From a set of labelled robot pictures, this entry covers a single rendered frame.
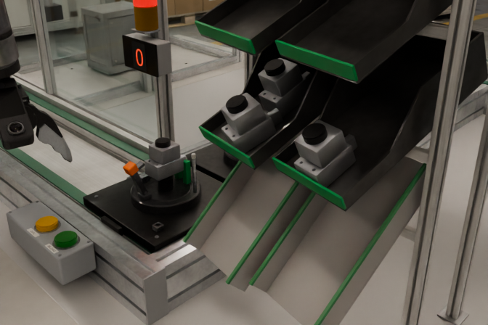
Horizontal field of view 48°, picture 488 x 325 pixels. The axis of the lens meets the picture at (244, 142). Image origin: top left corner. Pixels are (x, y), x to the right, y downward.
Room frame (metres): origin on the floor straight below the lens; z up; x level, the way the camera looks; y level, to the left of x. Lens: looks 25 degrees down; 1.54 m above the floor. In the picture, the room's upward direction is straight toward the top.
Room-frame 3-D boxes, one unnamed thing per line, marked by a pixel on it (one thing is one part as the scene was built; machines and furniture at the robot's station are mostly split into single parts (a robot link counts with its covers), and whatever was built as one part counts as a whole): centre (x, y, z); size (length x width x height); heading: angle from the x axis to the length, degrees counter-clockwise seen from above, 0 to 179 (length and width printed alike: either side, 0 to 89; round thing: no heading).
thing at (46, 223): (0.86, 0.37, 0.96); 0.04 x 0.04 x 0.02
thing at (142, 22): (1.18, 0.21, 1.29); 0.05 x 0.05 x 0.05
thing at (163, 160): (0.96, 0.15, 1.06); 0.08 x 0.04 x 0.07; 135
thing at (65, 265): (0.86, 0.37, 0.93); 0.21 x 0.07 x 0.06; 45
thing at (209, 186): (0.96, 0.16, 0.96); 0.24 x 0.24 x 0.02; 45
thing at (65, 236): (0.82, 0.32, 0.96); 0.04 x 0.04 x 0.02
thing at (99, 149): (1.19, 0.35, 0.91); 0.84 x 0.28 x 0.10; 45
